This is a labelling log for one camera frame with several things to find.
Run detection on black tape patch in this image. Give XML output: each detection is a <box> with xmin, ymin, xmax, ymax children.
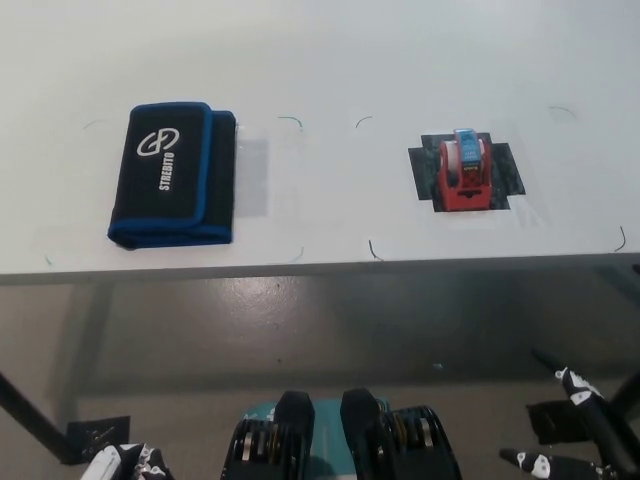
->
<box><xmin>407</xmin><ymin>132</ymin><xmax>527</xmax><ymax>213</ymax></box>

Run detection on black ribbed robot body block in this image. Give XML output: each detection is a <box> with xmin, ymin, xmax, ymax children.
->
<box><xmin>219</xmin><ymin>389</ymin><xmax>316</xmax><ymax>480</ymax></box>
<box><xmin>339</xmin><ymin>388</ymin><xmax>462</xmax><ymax>480</ymax></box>

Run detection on black blue-trimmed Strebito notebook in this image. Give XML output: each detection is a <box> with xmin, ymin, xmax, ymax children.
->
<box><xmin>106</xmin><ymin>101</ymin><xmax>238</xmax><ymax>251</ymax></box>

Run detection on red tape dispenser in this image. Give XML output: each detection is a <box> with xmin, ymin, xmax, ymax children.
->
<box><xmin>434</xmin><ymin>127</ymin><xmax>494</xmax><ymax>213</ymax></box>

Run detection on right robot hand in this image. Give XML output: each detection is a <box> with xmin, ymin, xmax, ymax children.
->
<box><xmin>499</xmin><ymin>347</ymin><xmax>640</xmax><ymax>480</ymax></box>

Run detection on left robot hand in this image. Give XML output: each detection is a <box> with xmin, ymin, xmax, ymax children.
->
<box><xmin>74</xmin><ymin>441</ymin><xmax>177</xmax><ymax>480</ymax></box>

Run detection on black table leg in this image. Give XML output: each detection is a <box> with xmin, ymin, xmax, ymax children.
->
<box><xmin>0</xmin><ymin>368</ymin><xmax>71</xmax><ymax>464</ymax></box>
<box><xmin>603</xmin><ymin>366</ymin><xmax>640</xmax><ymax>409</ymax></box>

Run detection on black floor foot plate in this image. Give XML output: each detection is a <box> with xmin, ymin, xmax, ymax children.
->
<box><xmin>525</xmin><ymin>398</ymin><xmax>599</xmax><ymax>447</ymax></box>
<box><xmin>66</xmin><ymin>415</ymin><xmax>132</xmax><ymax>465</ymax></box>

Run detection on clear tape patch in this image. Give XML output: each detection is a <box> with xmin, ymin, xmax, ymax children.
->
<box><xmin>235</xmin><ymin>125</ymin><xmax>272</xmax><ymax>220</ymax></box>

